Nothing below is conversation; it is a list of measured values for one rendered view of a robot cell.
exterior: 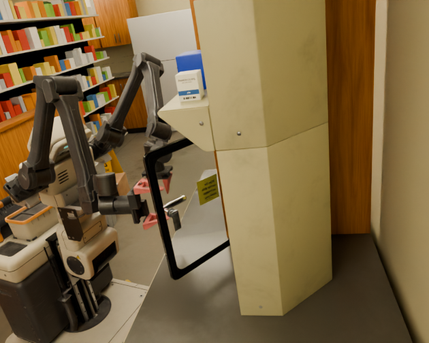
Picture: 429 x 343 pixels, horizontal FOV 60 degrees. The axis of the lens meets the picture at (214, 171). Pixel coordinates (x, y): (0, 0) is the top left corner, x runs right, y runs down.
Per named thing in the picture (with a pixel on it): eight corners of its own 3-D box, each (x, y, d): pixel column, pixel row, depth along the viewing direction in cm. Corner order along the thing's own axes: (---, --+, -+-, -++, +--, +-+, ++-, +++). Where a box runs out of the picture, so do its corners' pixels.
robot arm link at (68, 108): (70, 82, 121) (39, 82, 113) (80, 77, 118) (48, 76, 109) (105, 208, 123) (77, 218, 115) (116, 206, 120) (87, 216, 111)
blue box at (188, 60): (224, 80, 102) (220, 46, 99) (218, 88, 93) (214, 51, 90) (189, 84, 104) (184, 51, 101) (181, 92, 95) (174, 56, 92)
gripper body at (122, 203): (132, 194, 106) (108, 194, 107) (139, 224, 110) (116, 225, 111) (140, 184, 112) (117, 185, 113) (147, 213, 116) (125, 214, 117)
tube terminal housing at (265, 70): (325, 242, 122) (316, -15, 92) (339, 317, 93) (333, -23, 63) (250, 244, 127) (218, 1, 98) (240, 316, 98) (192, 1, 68)
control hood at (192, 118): (233, 111, 109) (229, 77, 105) (215, 151, 80) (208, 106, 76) (195, 116, 112) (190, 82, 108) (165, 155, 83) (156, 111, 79)
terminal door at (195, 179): (246, 235, 124) (231, 120, 109) (173, 282, 107) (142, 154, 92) (244, 233, 125) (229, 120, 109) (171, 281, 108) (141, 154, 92)
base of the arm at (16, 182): (28, 173, 148) (1, 186, 138) (35, 162, 143) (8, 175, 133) (43, 189, 148) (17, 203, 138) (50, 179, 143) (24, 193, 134)
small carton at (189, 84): (204, 94, 88) (200, 69, 86) (200, 99, 84) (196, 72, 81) (184, 96, 89) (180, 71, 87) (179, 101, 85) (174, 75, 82)
